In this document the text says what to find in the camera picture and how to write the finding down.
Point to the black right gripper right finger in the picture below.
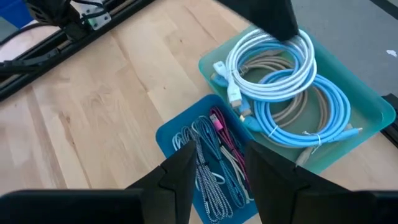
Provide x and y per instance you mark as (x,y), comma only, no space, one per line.
(295,202)

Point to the translucent green plastic bin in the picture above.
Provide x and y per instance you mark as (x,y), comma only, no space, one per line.
(367,105)

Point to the white floor scrap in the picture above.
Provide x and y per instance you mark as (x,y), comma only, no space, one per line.
(391,53)

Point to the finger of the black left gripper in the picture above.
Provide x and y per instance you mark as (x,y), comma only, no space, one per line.
(264,15)

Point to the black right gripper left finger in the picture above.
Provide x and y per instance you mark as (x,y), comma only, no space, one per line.
(155,205)

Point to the white arm base bracket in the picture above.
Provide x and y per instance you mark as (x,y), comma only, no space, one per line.
(96,20)

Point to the black table frame rail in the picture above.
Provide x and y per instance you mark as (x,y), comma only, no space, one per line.
(124,14)
(391,124)

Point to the blue floor bin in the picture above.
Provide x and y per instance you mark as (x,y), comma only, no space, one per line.
(12,12)

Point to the blue plastic bin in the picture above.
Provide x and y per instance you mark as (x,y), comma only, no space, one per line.
(186,115)

